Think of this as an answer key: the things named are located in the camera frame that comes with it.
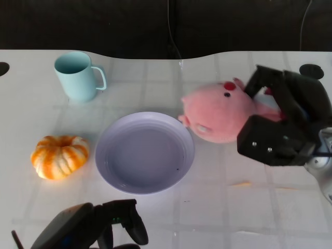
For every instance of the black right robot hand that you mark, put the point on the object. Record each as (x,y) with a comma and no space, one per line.
(282,122)

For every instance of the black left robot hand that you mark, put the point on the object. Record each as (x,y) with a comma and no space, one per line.
(83,225)

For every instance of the pink plush doll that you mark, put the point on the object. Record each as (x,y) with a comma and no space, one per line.
(218,114)

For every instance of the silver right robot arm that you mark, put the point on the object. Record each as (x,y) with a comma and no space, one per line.
(323,160)

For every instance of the lavender plastic plate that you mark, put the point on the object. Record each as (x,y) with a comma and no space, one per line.
(145,153)

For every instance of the black round table grommet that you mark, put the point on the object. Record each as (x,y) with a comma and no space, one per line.
(3,68)
(311,70)

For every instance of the orange white striped pumpkin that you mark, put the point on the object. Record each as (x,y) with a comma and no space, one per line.
(60,156)

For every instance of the light blue plastic mug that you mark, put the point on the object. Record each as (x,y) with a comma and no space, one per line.
(75,76)

